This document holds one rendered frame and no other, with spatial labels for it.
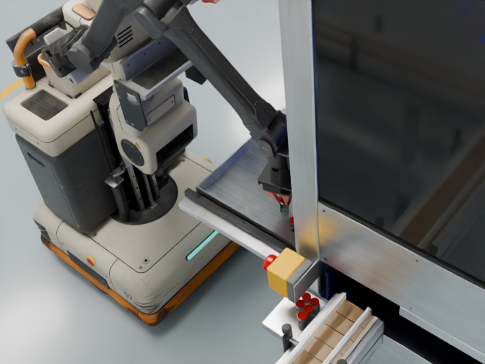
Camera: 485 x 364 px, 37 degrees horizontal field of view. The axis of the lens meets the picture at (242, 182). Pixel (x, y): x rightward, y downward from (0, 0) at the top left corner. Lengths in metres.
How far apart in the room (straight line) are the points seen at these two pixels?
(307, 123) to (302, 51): 0.15
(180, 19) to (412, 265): 0.66
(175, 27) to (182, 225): 1.27
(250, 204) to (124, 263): 0.83
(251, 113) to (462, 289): 0.57
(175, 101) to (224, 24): 1.82
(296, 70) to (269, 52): 2.57
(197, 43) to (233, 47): 2.36
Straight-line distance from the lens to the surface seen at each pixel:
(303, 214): 1.46
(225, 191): 1.87
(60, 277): 2.96
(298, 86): 1.22
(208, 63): 1.49
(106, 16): 1.61
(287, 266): 1.52
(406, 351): 1.61
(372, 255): 1.41
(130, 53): 2.04
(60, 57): 1.89
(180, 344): 2.66
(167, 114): 2.24
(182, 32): 1.47
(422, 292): 1.40
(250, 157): 1.95
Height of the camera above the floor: 2.26
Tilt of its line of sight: 47 degrees down
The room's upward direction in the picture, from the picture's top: 8 degrees counter-clockwise
